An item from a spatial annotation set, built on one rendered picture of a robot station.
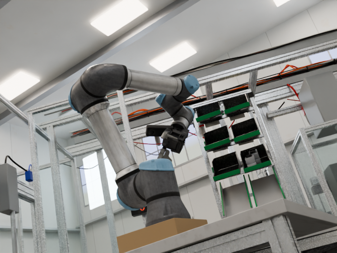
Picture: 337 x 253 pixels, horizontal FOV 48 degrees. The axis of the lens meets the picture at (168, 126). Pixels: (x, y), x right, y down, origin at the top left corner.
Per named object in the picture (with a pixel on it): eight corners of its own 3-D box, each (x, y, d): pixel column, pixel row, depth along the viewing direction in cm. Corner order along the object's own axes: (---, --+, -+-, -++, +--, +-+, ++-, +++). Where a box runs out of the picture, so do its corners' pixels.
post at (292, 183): (322, 243, 268) (258, 78, 326) (310, 246, 269) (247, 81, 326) (321, 244, 272) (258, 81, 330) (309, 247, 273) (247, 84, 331)
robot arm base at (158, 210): (173, 220, 115) (166, 188, 119) (137, 233, 123) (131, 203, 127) (200, 220, 127) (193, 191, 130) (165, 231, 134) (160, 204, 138)
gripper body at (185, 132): (182, 140, 151) (190, 125, 161) (162, 133, 153) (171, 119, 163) (178, 155, 156) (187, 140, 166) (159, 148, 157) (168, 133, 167)
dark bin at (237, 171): (240, 173, 179) (235, 158, 179) (214, 181, 182) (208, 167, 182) (240, 163, 206) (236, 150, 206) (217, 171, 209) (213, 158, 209)
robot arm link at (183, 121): (174, 114, 166) (171, 129, 171) (171, 119, 163) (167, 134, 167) (190, 119, 165) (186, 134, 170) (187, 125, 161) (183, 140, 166)
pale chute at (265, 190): (288, 205, 168) (285, 197, 167) (259, 214, 171) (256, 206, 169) (275, 173, 194) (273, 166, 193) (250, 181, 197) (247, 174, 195)
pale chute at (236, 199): (255, 214, 169) (251, 206, 167) (226, 223, 172) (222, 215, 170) (246, 181, 195) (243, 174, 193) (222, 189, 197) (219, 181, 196)
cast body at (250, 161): (258, 168, 180) (253, 154, 180) (248, 171, 181) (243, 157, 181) (257, 165, 188) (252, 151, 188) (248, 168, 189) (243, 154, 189)
